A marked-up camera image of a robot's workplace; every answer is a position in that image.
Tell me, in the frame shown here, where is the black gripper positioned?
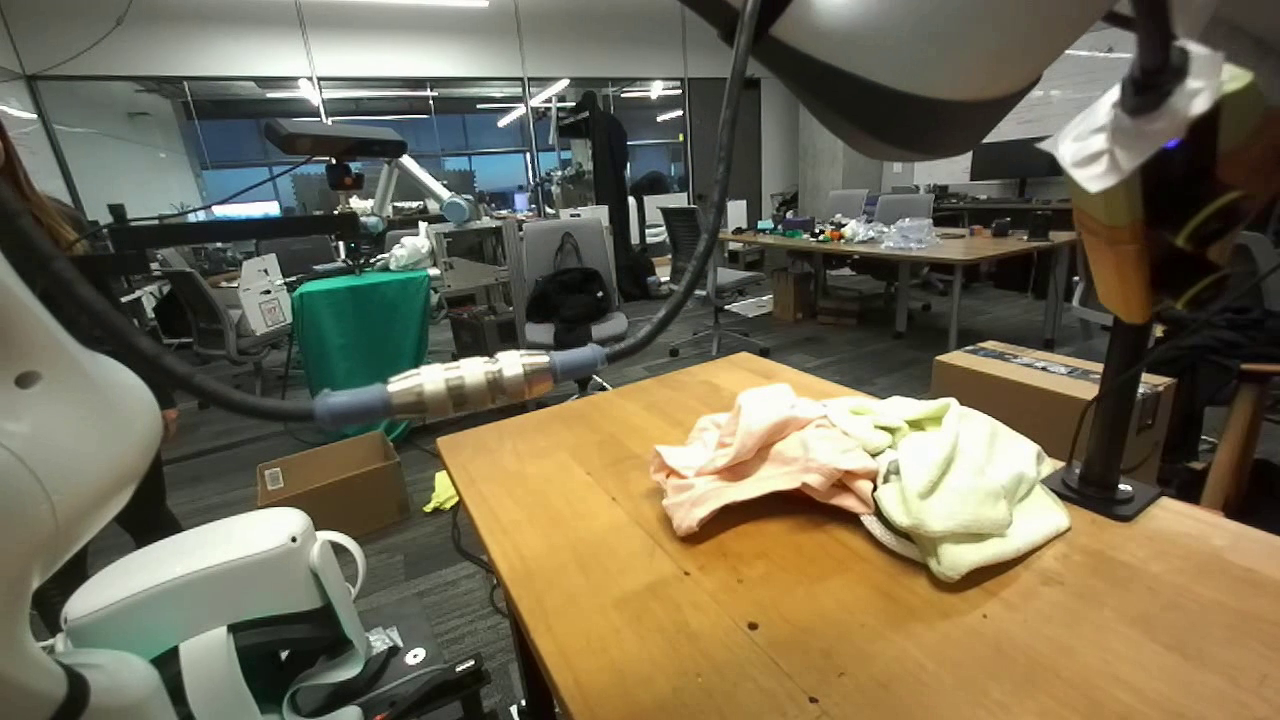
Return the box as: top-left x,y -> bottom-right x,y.
1146,77 -> 1280,383

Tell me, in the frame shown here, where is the pale green cloth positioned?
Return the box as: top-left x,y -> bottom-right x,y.
822,393 -> 1075,586

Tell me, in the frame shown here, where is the peach cloth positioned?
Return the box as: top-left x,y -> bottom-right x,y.
653,380 -> 891,541

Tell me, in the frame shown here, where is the person in dark clothes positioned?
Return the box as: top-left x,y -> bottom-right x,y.
0,120 -> 182,544

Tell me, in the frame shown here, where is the wooden stool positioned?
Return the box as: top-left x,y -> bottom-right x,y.
1196,359 -> 1280,516

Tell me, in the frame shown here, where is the cardboard box with black tape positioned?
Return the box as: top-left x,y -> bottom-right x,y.
929,335 -> 1181,472

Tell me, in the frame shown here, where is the long wooden desk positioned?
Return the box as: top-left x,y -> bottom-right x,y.
722,229 -> 1078,351

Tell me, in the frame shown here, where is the white cabinet with logo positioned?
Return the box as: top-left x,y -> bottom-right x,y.
513,210 -> 627,317

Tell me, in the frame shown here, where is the yellow glove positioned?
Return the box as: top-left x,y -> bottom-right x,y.
419,466 -> 464,520

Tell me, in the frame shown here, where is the green fabric cover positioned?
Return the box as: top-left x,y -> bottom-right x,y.
287,268 -> 437,449

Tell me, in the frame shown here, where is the small open cardboard box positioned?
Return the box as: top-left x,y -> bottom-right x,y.
253,426 -> 415,544

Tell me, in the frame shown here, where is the white panel with print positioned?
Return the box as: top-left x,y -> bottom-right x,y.
235,250 -> 295,338

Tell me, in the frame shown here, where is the black camera stand pole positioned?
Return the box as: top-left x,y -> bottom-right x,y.
1038,317 -> 1169,522

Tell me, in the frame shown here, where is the black stereo camera bar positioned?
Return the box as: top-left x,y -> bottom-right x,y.
259,115 -> 410,162

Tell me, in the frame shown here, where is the black metal rail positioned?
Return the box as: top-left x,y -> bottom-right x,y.
104,210 -> 364,257

